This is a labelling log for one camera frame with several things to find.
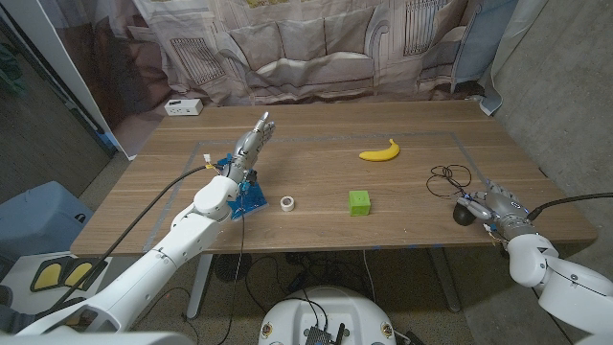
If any yellow black foot pedal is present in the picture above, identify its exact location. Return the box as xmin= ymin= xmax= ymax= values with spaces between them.
xmin=30 ymin=261 xmax=64 ymax=293
xmin=61 ymin=258 xmax=109 ymax=292

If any blue snack bag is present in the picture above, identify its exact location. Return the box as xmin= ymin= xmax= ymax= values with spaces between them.
xmin=217 ymin=152 xmax=269 ymax=221

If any blue plastic bin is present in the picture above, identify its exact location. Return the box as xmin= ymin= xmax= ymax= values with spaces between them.
xmin=0 ymin=180 xmax=95 ymax=263

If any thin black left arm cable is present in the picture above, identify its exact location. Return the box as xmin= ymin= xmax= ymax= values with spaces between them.
xmin=210 ymin=184 xmax=246 ymax=345

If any yellow toy banana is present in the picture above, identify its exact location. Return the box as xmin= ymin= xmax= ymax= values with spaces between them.
xmin=358 ymin=138 xmax=401 ymax=163

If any white floor cable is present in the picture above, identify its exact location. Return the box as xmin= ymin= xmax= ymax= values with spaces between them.
xmin=362 ymin=249 xmax=378 ymax=291

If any black floor cable tangle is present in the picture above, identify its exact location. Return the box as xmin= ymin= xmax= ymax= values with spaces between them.
xmin=284 ymin=251 xmax=365 ymax=293

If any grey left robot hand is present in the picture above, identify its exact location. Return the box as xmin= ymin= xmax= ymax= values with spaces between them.
xmin=224 ymin=110 xmax=278 ymax=186

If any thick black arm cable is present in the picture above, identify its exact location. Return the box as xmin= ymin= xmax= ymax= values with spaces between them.
xmin=45 ymin=163 xmax=226 ymax=315
xmin=526 ymin=192 xmax=613 ymax=221

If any green cube block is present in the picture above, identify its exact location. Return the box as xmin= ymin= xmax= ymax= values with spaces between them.
xmin=348 ymin=190 xmax=373 ymax=218

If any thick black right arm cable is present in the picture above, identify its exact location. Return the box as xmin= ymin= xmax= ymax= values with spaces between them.
xmin=526 ymin=192 xmax=613 ymax=221

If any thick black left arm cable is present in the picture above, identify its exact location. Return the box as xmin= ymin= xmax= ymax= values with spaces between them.
xmin=45 ymin=163 xmax=226 ymax=315

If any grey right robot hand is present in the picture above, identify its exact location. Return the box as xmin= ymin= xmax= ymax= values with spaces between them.
xmin=454 ymin=179 xmax=538 ymax=242

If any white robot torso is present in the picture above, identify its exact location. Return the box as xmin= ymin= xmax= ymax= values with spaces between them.
xmin=258 ymin=286 xmax=397 ymax=345

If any white power strip box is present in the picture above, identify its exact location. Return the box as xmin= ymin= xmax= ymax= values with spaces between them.
xmin=164 ymin=98 xmax=204 ymax=117

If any thin black mouse cable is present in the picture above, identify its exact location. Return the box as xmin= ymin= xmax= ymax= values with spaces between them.
xmin=425 ymin=164 xmax=483 ymax=200

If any black computer mouse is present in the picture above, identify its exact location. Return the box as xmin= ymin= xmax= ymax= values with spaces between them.
xmin=452 ymin=200 xmax=480 ymax=227

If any white floor board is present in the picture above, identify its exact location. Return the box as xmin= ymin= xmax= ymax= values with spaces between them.
xmin=0 ymin=251 xmax=114 ymax=315

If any white metal table leg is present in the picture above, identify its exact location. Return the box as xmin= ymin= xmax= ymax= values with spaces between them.
xmin=428 ymin=247 xmax=462 ymax=313
xmin=185 ymin=253 xmax=215 ymax=320

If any black floor fan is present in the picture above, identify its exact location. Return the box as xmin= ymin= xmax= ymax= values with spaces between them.
xmin=214 ymin=252 xmax=253 ymax=283

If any printed sofa backdrop cloth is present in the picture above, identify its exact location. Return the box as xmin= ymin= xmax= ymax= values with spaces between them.
xmin=37 ymin=0 xmax=550 ymax=162

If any white backdrop frame panel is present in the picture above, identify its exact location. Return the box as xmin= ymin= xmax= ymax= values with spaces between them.
xmin=0 ymin=0 xmax=138 ymax=161

